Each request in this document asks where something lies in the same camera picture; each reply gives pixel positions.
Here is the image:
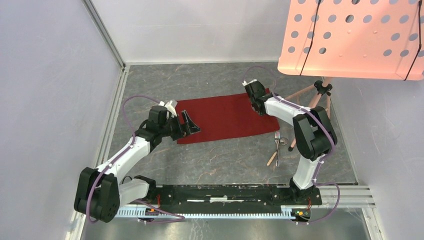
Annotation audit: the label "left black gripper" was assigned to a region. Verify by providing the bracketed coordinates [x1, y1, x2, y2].
[159, 110, 201, 141]

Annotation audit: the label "dark red cloth napkin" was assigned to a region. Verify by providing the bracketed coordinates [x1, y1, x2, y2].
[176, 93, 280, 145]

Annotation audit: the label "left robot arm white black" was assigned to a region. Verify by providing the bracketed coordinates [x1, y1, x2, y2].
[73, 105, 201, 223]

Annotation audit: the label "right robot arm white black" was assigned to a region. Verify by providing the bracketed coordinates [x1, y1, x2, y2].
[242, 79, 338, 204]

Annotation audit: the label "metal fork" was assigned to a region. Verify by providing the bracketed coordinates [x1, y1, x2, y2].
[274, 130, 281, 167]

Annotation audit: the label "pink tripod stand legs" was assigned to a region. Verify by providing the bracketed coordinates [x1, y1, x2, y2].
[284, 77, 334, 153]

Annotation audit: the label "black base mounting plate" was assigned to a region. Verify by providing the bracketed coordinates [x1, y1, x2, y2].
[142, 184, 323, 214]

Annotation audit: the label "pink perforated stand tray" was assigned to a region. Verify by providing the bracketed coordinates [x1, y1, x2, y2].
[277, 0, 424, 81]

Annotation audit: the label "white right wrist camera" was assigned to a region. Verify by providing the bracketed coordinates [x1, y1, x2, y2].
[242, 79, 258, 87]

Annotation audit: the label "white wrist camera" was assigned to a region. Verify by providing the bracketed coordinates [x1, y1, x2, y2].
[158, 99, 178, 117]
[242, 79, 258, 87]

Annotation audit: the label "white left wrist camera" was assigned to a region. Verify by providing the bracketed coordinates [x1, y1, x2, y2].
[158, 99, 178, 117]

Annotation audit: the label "wooden handled spoon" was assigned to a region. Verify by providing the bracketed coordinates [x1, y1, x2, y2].
[266, 137, 288, 166]

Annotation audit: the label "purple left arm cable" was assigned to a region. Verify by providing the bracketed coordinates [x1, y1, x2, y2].
[85, 95, 186, 225]

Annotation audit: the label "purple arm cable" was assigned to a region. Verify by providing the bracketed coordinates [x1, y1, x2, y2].
[85, 95, 186, 225]
[242, 65, 341, 226]

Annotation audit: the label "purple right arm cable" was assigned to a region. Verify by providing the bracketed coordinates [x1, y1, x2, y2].
[242, 65, 341, 226]

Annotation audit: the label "white slotted cable duct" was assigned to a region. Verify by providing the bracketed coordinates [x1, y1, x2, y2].
[115, 204, 311, 220]

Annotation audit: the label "aluminium frame rail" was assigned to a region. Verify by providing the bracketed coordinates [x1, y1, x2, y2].
[82, 0, 126, 69]

